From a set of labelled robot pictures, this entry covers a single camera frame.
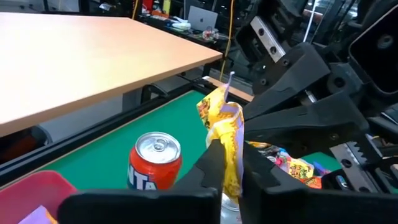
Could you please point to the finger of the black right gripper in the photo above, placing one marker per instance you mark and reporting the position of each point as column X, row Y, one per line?
column 311, row 127
column 292, row 77

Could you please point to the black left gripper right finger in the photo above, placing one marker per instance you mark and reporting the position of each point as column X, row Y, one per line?
column 295, row 208

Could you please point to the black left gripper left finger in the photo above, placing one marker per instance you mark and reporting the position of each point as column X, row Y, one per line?
column 155, row 208

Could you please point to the red-orange candy wrapper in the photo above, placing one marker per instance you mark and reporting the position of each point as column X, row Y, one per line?
column 311, row 183

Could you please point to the orange Fanta can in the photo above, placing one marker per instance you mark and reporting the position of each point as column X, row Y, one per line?
column 152, row 168

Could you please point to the silver laptop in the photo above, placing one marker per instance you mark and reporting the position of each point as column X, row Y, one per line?
column 202, row 18

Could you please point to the dark pink plastic bin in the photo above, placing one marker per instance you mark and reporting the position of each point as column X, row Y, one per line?
column 28, row 193

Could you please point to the light brown desk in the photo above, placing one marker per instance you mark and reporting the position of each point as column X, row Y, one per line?
column 77, row 62

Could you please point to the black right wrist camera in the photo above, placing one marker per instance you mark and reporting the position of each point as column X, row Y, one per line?
column 379, row 46

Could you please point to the black aluminium table frame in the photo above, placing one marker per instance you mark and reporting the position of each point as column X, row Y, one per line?
column 93, row 137

